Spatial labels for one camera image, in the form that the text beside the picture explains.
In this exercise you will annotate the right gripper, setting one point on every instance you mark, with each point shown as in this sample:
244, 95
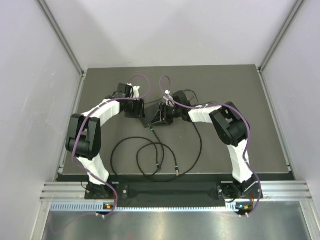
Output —
158, 118

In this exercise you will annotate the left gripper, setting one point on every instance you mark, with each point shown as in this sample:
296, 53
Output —
139, 112

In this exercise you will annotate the dark grey network switch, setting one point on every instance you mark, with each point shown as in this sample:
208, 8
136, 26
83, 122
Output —
146, 120

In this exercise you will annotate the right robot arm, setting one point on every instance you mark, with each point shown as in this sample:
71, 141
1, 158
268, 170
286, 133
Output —
230, 125

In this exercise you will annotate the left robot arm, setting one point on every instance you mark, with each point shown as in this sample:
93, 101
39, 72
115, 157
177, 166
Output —
84, 135

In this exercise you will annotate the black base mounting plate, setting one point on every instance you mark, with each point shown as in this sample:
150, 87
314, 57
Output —
183, 194

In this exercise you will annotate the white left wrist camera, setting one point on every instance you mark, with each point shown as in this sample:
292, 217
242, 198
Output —
134, 91

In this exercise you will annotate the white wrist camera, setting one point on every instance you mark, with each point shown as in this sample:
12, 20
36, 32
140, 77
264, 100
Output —
134, 91
168, 98

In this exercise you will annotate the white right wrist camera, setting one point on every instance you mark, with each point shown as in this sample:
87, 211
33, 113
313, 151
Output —
168, 98

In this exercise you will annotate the slotted grey cable duct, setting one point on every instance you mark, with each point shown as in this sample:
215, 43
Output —
103, 207

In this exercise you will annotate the aluminium front frame rail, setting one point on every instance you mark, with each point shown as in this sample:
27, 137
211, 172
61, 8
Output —
287, 191

